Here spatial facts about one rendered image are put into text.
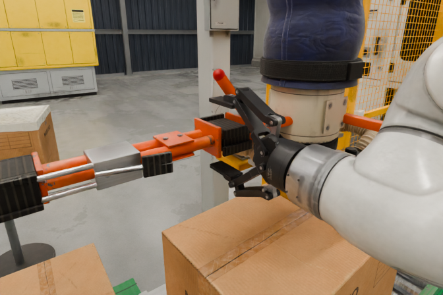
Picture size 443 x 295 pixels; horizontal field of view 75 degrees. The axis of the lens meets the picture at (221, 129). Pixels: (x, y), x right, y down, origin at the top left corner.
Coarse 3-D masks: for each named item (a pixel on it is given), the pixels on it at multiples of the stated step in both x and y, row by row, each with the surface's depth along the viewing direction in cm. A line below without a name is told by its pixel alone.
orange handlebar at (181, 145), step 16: (368, 128) 62; (144, 144) 49; (160, 144) 50; (176, 144) 47; (192, 144) 49; (208, 144) 51; (64, 160) 42; (80, 160) 43; (176, 160) 48; (64, 176) 38; (80, 176) 39
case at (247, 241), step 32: (192, 224) 80; (224, 224) 80; (256, 224) 80; (288, 224) 80; (320, 224) 80; (192, 256) 68; (224, 256) 68; (256, 256) 68; (288, 256) 68; (320, 256) 68; (352, 256) 68; (192, 288) 68; (224, 288) 60; (256, 288) 60; (288, 288) 60; (320, 288) 60; (352, 288) 65; (384, 288) 85
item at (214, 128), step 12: (204, 120) 58; (216, 120) 59; (228, 120) 59; (240, 120) 57; (204, 132) 54; (216, 132) 51; (228, 132) 51; (240, 132) 53; (216, 144) 52; (228, 144) 53; (240, 144) 53; (216, 156) 53
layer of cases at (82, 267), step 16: (64, 256) 123; (80, 256) 123; (96, 256) 123; (16, 272) 115; (32, 272) 115; (48, 272) 115; (64, 272) 115; (80, 272) 115; (96, 272) 115; (0, 288) 108; (16, 288) 108; (32, 288) 108; (48, 288) 108; (64, 288) 108; (80, 288) 108; (96, 288) 108; (112, 288) 108
